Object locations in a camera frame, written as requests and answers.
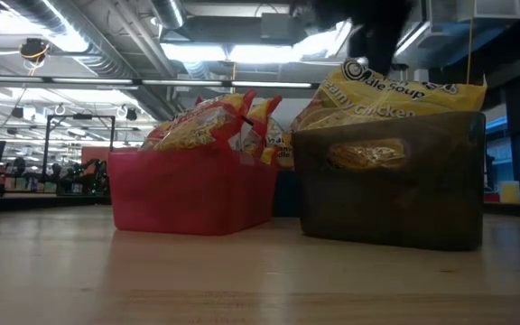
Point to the black background gantry frame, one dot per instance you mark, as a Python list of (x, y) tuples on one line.
[(79, 117)]

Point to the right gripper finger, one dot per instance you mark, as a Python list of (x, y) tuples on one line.
[(360, 43), (384, 49)]

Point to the black aluminium table frame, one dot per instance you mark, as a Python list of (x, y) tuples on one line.
[(39, 201)]

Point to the red Maruchan noodle pack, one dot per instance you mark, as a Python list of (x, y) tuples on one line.
[(268, 155), (197, 126), (260, 122)]

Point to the red plastic bin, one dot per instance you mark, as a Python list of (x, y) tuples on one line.
[(188, 194)]

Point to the pale yellow container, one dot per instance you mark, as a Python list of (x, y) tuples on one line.
[(509, 192)]

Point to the long horizontal light bar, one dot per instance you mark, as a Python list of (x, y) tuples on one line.
[(151, 82)]

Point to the dark grey plastic bin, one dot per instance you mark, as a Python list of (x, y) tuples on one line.
[(391, 203)]

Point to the red background cabinet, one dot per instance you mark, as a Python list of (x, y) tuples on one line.
[(93, 155)]

